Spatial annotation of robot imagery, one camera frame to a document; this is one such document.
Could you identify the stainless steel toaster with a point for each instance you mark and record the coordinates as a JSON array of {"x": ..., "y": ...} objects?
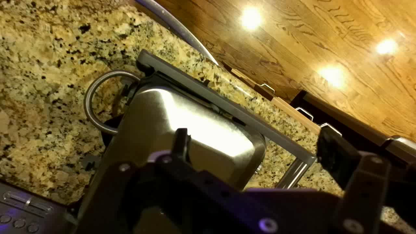
[{"x": 21, "y": 212}]

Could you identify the wooden drawer cabinet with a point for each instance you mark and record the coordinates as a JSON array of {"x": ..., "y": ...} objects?
[{"x": 283, "y": 105}]

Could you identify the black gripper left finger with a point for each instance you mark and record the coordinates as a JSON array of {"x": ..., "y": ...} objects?
[{"x": 179, "y": 144}]

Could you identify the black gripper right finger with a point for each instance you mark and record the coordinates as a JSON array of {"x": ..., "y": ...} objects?
[{"x": 338, "y": 156}]

